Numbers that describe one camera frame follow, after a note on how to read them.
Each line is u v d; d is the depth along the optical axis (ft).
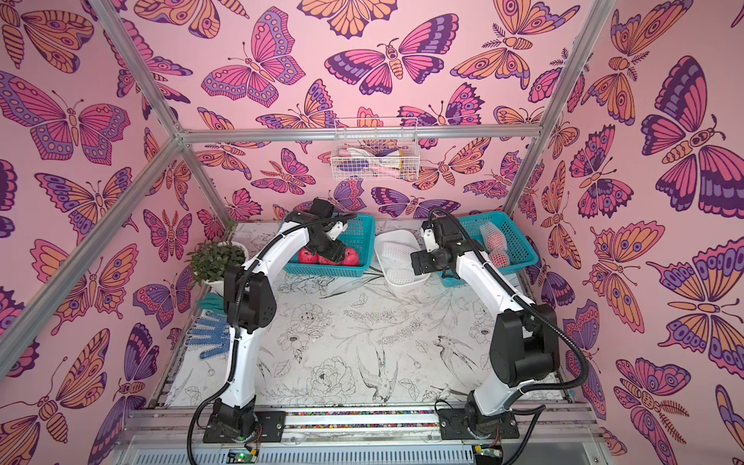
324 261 3.36
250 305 1.92
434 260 2.49
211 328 2.98
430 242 2.63
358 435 2.40
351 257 3.30
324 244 2.77
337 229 2.99
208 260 2.79
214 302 3.17
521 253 3.35
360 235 3.71
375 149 2.86
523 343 1.49
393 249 3.30
